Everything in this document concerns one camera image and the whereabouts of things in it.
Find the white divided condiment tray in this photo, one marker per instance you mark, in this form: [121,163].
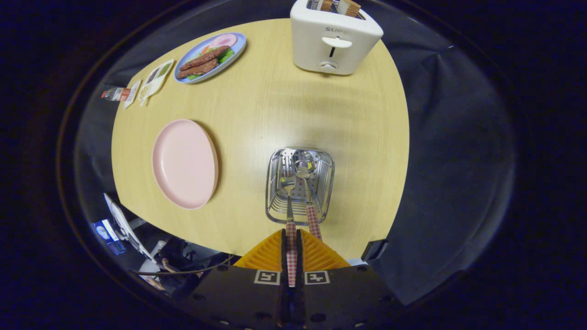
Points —
[158,80]

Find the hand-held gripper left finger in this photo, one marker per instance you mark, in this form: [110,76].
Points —
[283,250]

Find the pink plate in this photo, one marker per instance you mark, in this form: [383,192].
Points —
[183,165]

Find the black table clamp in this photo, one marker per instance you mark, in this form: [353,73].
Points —
[373,250]

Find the brown grilled sausage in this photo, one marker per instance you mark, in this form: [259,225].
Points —
[197,68]
[206,57]

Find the blue screen device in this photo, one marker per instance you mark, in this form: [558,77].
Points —
[107,236]

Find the green lettuce leaves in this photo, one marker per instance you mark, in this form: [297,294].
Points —
[227,56]

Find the clear water bottle red label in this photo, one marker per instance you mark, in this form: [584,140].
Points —
[117,94]

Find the small white coaster tray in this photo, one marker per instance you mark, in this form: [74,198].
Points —
[133,94]

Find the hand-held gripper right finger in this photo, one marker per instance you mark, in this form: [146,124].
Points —
[299,256]

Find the toast bread slice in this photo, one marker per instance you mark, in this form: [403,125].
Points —
[349,7]
[324,4]

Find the white toaster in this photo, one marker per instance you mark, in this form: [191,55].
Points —
[321,50]

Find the pink ham slice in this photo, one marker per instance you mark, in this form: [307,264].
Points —
[224,40]

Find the blue food plate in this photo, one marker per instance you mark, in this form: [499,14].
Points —
[238,46]

